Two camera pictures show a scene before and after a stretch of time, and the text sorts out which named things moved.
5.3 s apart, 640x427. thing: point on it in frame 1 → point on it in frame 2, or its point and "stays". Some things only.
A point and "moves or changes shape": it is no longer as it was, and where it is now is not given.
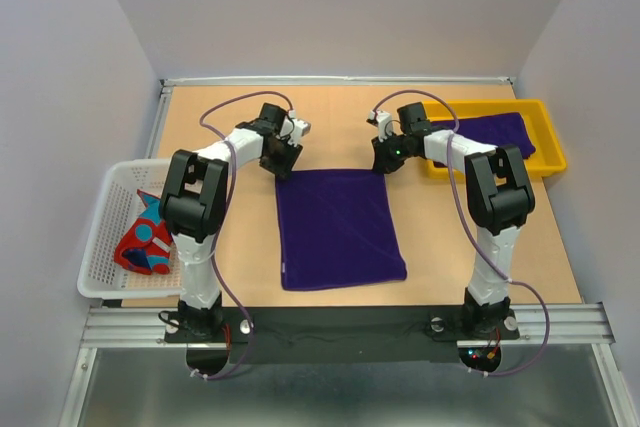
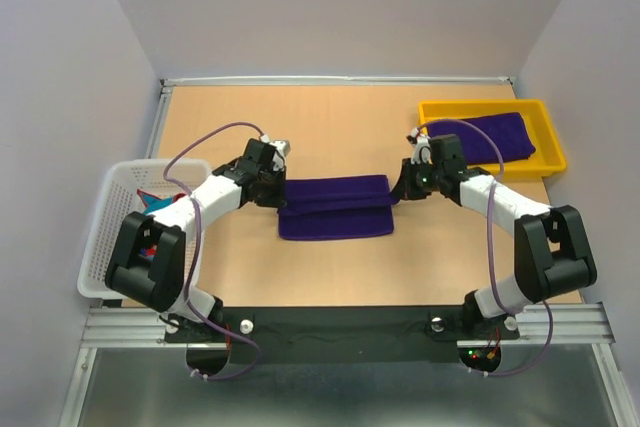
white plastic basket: (120, 205) stays
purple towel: (337, 227) moves or changes shape
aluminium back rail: (336, 81) stays
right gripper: (382, 162) → (402, 189)
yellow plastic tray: (547, 159) stays
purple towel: (490, 131) stays
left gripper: (283, 170) → (278, 199)
